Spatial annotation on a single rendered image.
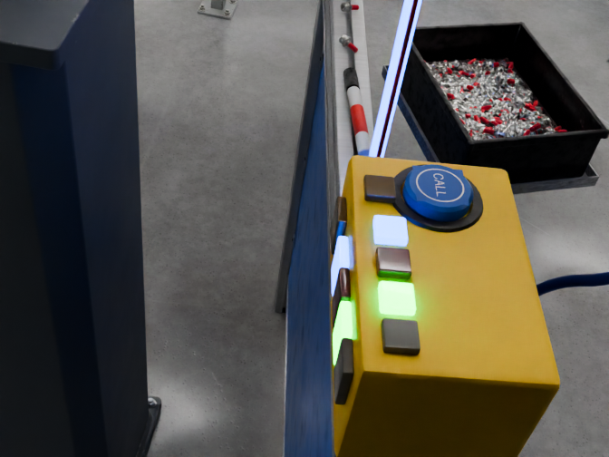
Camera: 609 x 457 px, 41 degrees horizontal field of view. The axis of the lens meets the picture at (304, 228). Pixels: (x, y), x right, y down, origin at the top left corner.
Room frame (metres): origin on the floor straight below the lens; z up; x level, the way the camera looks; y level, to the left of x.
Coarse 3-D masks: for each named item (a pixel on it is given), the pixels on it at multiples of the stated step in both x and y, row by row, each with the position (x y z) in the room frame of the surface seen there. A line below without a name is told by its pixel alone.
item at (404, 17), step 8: (408, 0) 0.60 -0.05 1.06; (408, 8) 0.59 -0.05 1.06; (408, 16) 0.59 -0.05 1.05; (400, 24) 0.61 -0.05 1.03; (400, 32) 0.60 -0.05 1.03; (400, 40) 0.59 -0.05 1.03; (400, 48) 0.59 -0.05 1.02; (392, 56) 0.61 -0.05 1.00; (392, 64) 0.60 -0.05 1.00; (392, 72) 0.59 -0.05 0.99; (392, 80) 0.59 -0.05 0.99; (384, 88) 0.61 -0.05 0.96; (384, 96) 0.60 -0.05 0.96; (384, 104) 0.60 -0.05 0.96; (384, 112) 0.59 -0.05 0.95; (376, 128) 0.61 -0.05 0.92; (376, 136) 0.60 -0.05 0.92; (376, 144) 0.59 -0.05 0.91; (376, 152) 0.59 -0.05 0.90
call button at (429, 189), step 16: (416, 176) 0.36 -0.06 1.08; (432, 176) 0.36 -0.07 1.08; (448, 176) 0.36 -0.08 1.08; (416, 192) 0.35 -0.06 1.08; (432, 192) 0.35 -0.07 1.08; (448, 192) 0.35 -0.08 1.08; (464, 192) 0.35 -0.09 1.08; (416, 208) 0.34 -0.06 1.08; (432, 208) 0.34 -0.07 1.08; (448, 208) 0.34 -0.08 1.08; (464, 208) 0.34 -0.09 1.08
